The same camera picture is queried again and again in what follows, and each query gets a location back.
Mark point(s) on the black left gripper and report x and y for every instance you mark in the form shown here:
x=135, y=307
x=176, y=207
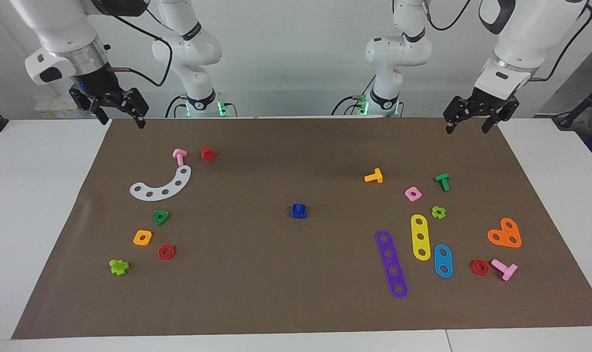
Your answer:
x=481, y=103

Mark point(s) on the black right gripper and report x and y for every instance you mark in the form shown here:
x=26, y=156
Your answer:
x=98, y=88

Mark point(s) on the blue plastic bolt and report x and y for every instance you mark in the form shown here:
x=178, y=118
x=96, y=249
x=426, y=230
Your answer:
x=299, y=207

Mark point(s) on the blue square nut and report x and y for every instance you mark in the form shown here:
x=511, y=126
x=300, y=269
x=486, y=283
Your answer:
x=298, y=214

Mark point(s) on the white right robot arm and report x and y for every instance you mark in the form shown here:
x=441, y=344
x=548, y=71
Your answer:
x=56, y=29

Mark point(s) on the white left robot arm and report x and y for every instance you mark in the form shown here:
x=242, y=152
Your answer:
x=520, y=34

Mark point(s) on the dark green plastic bolt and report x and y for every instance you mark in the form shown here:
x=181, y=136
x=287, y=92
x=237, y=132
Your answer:
x=443, y=182

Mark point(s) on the white boxes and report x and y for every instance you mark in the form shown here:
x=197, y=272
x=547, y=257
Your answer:
x=56, y=106

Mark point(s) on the pink plastic bolt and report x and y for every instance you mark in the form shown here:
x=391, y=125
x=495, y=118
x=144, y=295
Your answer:
x=508, y=270
x=179, y=156

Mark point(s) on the white curved hole plate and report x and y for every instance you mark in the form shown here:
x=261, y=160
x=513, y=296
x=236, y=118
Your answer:
x=157, y=194

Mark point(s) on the red plastic bolt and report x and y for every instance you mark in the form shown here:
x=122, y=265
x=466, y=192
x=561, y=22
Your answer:
x=208, y=153

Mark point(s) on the pink square nut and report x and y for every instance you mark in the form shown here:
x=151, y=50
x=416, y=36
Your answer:
x=408, y=195

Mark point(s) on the lime green flower nut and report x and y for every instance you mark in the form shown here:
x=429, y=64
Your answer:
x=435, y=213

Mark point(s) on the green triangle nut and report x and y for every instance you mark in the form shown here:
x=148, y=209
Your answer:
x=157, y=215

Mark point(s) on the orange plastic bolt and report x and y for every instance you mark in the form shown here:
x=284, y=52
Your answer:
x=374, y=176

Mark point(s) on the black stand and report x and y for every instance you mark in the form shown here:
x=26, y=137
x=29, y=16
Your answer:
x=581, y=105

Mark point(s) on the yellow three-hole plate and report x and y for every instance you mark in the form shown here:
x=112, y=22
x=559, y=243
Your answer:
x=420, y=229

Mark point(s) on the orange heart plate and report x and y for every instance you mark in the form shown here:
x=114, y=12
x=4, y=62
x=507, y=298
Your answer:
x=505, y=235

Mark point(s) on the orange square nut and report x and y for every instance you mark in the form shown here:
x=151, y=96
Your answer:
x=137, y=239

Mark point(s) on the blue two-hole plate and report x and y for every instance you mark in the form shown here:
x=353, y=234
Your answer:
x=443, y=261

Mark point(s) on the red hexagon nut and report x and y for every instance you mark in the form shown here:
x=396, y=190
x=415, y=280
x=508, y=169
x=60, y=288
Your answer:
x=473, y=268
x=161, y=253

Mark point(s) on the lime green plastic bolt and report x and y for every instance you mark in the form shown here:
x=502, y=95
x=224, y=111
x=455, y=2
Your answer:
x=119, y=267

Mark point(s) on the purple four-hole plate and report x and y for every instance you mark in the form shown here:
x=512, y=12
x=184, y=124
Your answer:
x=391, y=262

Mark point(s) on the brown table mat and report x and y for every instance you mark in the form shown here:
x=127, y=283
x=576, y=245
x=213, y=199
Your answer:
x=276, y=283

